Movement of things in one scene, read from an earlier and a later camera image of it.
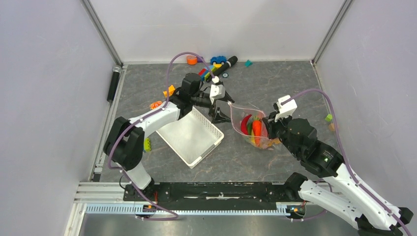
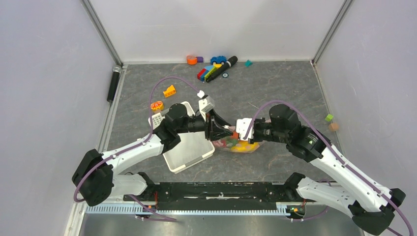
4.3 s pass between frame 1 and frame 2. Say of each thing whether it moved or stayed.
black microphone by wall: stayed
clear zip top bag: moved
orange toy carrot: moved
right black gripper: moved
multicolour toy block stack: stayed
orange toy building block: stayed
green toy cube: stayed
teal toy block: stayed
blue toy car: stayed
